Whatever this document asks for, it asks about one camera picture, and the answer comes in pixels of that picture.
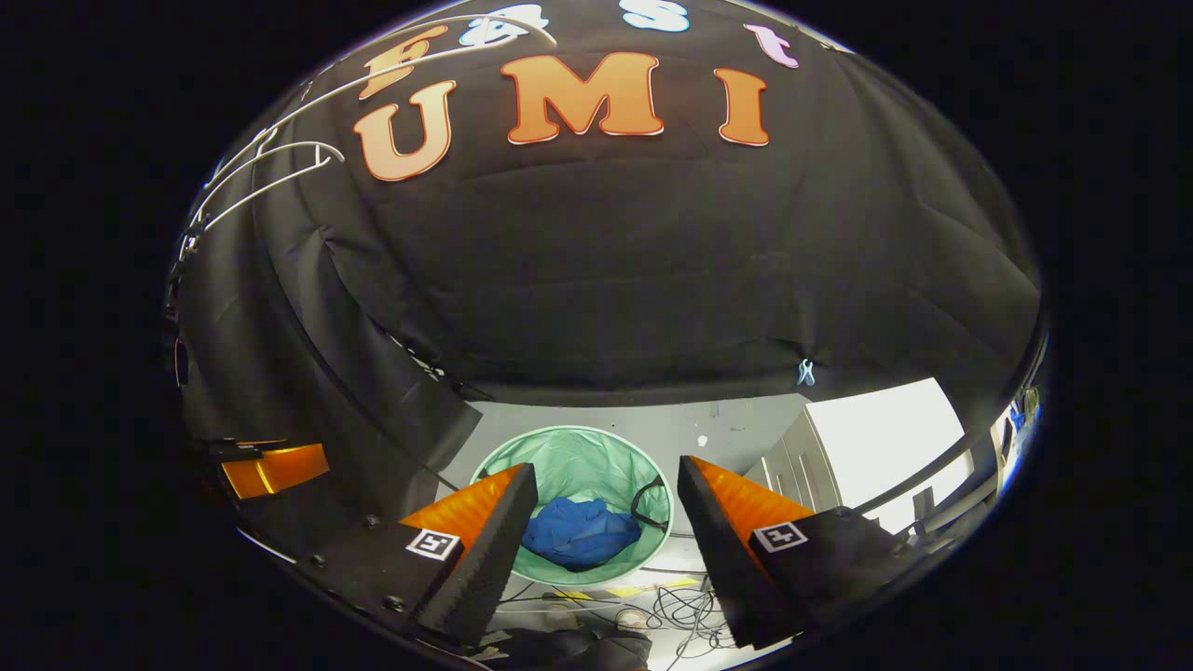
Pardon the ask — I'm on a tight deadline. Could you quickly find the plain black side cloth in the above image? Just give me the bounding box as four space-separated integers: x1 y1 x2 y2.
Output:
168 140 484 551

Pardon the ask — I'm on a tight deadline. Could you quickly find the tangle of black cables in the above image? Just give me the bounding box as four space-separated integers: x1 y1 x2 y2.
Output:
503 559 747 667

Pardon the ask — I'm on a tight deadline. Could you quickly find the white plastic clothes hanger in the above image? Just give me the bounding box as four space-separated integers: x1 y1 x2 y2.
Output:
210 14 560 183
191 140 346 234

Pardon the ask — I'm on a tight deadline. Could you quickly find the white cabinet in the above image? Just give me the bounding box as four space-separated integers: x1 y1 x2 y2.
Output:
746 377 975 537

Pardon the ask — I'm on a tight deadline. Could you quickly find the blue corduroy jacket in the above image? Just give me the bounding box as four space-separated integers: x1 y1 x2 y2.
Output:
520 496 644 571

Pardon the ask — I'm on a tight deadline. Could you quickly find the yellow floor tape strip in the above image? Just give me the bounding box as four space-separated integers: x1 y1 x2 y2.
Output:
550 578 700 600

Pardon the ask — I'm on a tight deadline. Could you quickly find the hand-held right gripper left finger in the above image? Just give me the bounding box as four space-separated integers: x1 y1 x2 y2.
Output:
303 461 540 649

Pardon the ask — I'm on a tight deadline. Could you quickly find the green laundry hamper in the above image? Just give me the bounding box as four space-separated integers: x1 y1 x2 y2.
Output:
469 426 674 588

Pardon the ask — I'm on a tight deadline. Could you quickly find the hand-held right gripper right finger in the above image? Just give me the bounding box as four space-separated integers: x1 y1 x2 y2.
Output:
678 455 919 650

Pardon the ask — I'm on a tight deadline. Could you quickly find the black backdrop cloth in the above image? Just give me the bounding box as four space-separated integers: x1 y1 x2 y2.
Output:
252 0 1043 411

